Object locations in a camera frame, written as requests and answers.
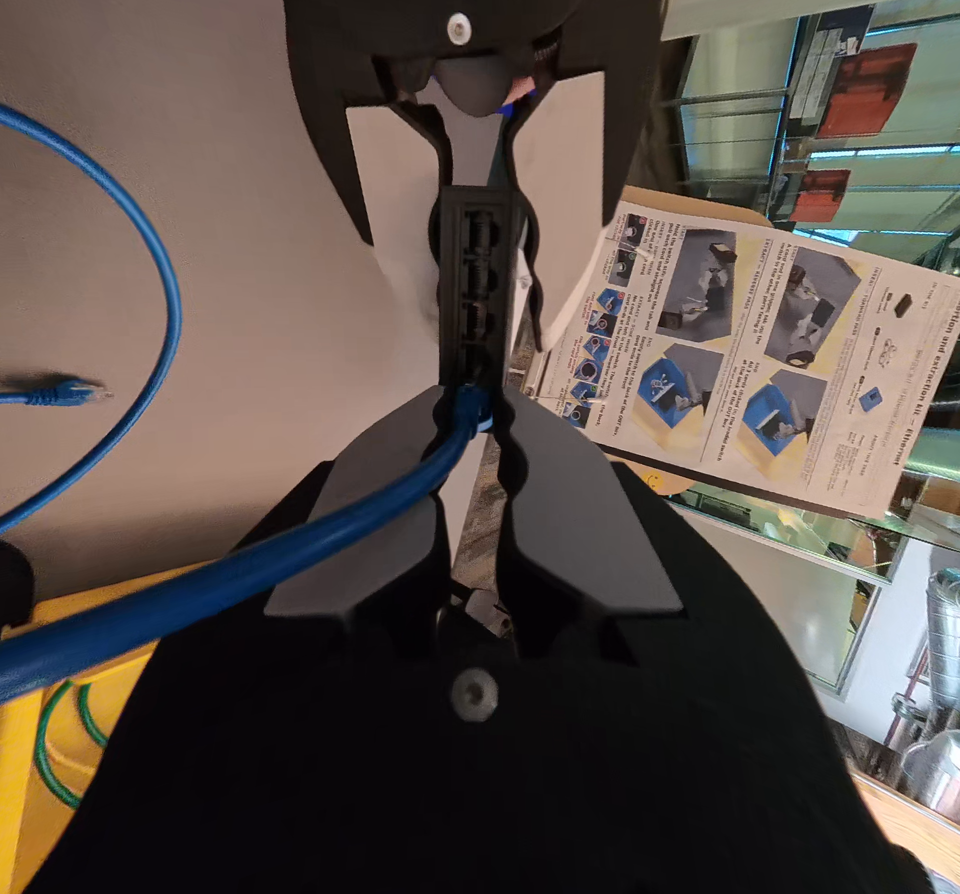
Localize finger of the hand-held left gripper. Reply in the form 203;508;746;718
508;71;610;354
345;101;457;346

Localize red crate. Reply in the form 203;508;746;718
816;43;918;139
789;169;854;225

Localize printed instruction sheet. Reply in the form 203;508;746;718
525;199;960;522

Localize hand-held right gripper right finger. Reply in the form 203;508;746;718
495;388;685;657

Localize blue ethernet cable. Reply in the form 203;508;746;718
0;103;498;705

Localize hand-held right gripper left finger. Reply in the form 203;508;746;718
262;384;457;651

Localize yellow plastic bin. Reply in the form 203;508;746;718
0;564;198;894

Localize green ethernet cable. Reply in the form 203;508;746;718
33;680;111;810

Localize black ethernet switch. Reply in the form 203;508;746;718
431;185;531;394

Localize silver ventilation duct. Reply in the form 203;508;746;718
891;568;960;814

